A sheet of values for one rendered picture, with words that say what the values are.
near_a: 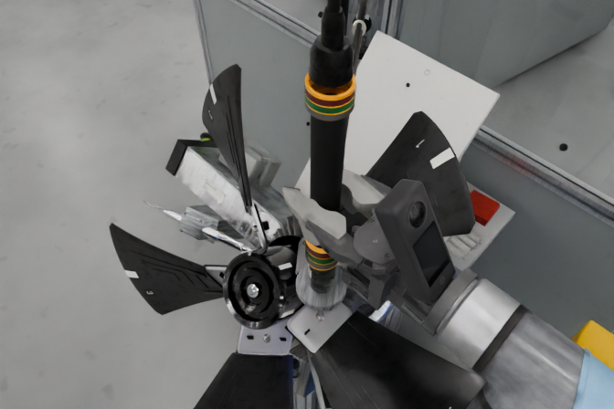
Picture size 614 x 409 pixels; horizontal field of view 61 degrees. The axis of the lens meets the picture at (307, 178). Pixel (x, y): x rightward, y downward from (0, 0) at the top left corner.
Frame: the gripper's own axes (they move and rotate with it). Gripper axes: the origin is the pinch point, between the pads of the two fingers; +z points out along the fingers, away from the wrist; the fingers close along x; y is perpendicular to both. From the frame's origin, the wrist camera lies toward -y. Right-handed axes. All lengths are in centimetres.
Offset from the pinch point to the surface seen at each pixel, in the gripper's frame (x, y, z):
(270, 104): 70, 92, 86
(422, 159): 19.6, 10.1, -3.4
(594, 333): 35, 43, -36
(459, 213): 14.1, 8.4, -12.6
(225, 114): 9.3, 15.2, 27.4
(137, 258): -12, 40, 32
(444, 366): 7.1, 31.4, -21.0
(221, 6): 70, 60, 109
